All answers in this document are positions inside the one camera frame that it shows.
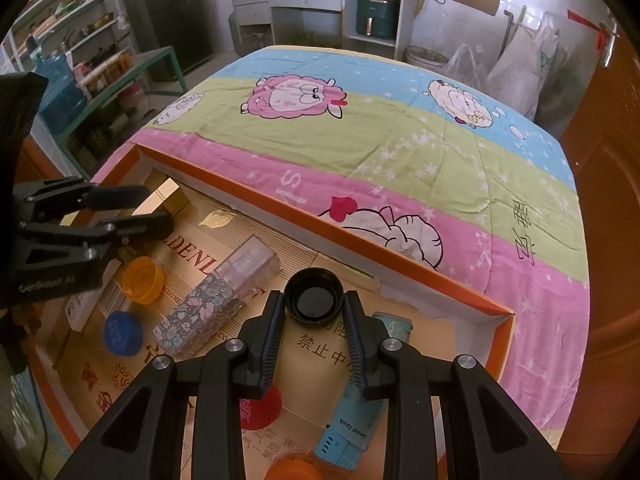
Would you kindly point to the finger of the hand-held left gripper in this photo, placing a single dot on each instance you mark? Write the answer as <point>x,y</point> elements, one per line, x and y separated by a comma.
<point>140,225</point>
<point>115,196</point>

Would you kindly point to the round bucket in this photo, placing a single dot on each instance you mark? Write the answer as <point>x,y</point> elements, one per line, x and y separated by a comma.
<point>425,59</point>

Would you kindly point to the blue bottle cap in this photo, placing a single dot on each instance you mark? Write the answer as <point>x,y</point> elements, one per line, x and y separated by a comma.
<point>122,332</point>

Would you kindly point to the clear plastic bag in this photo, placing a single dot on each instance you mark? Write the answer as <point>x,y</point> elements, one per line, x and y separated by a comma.
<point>465,67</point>

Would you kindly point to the teal tube package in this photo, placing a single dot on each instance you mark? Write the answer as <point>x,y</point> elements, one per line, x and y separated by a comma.
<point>340,440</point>

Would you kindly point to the blue water jug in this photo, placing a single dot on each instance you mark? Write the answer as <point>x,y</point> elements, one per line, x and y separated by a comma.
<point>57,85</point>

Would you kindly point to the red ribbon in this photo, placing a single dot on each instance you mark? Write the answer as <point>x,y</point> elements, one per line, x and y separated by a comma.
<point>585,20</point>

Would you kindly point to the dark tall cabinet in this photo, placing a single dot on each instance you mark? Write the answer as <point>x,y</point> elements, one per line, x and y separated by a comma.
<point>165,10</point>

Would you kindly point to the green air fryer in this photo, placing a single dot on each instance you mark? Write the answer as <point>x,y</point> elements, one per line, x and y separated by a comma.
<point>377,15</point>

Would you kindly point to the black bottle cap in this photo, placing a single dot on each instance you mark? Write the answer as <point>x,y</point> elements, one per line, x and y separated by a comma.
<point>315,300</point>

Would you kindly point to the white woven sack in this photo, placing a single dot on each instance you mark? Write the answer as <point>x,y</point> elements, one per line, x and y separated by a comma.
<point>525,70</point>

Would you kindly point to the white cartoon print case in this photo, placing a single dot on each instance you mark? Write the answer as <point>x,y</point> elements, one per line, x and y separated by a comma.
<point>80,310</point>

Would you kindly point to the brown wooden door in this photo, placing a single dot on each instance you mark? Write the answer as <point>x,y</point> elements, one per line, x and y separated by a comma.
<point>610,210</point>

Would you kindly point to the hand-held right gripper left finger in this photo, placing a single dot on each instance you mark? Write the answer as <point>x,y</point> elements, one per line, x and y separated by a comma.
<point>272,340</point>

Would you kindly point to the orange cap with black label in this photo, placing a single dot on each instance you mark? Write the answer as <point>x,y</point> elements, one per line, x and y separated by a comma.
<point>292,472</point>

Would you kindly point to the gold rectangular box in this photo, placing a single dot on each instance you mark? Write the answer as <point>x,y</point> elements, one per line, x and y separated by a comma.
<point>165,195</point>

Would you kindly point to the clear floral spray bottle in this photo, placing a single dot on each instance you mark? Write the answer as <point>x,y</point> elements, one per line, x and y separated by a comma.
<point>210,300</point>

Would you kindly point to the white kitchen counter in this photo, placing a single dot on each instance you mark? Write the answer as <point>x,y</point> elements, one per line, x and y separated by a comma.
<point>310,0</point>

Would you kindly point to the red bottle cap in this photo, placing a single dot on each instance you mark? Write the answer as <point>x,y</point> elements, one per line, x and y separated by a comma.
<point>262,410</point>

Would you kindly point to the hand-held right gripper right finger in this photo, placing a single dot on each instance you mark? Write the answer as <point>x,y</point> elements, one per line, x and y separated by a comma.
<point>352,345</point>

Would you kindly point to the shallow white orange cardboard tray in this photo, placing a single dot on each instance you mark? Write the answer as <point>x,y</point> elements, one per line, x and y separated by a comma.
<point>310,355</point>

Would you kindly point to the yellow-orange bottle cap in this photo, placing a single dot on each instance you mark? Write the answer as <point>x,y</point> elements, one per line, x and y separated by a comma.
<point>145,280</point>

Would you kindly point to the metal storage shelf rack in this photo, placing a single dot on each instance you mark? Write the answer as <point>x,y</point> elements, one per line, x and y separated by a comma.
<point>85,25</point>

